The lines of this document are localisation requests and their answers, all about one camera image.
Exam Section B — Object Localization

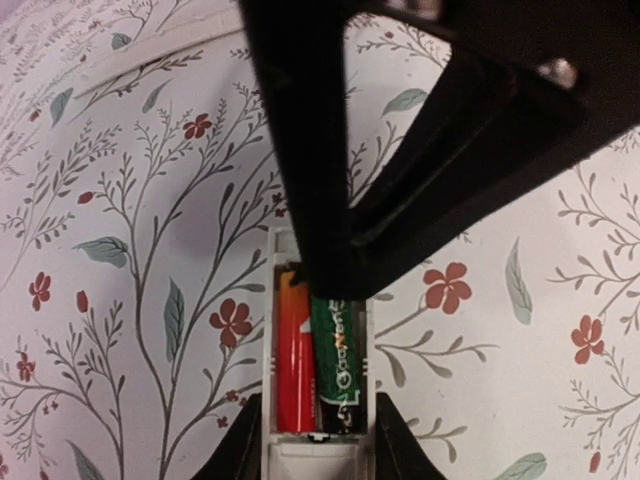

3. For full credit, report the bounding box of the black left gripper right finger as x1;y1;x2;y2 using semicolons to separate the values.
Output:
375;392;443;480

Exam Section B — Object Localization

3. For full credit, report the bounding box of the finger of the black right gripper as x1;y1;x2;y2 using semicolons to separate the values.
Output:
239;1;628;300

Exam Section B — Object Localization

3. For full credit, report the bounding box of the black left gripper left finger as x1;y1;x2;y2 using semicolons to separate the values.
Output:
192;394;262;480

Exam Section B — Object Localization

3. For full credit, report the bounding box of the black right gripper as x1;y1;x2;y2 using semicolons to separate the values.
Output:
344;1;639;130

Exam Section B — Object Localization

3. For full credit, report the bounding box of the long white remote control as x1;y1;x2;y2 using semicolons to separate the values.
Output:
259;228;376;479

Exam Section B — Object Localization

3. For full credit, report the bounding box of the red battery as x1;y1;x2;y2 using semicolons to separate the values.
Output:
276;270;316;434

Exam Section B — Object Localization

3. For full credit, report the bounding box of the floral patterned table mat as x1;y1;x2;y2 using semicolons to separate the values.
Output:
1;1;639;479

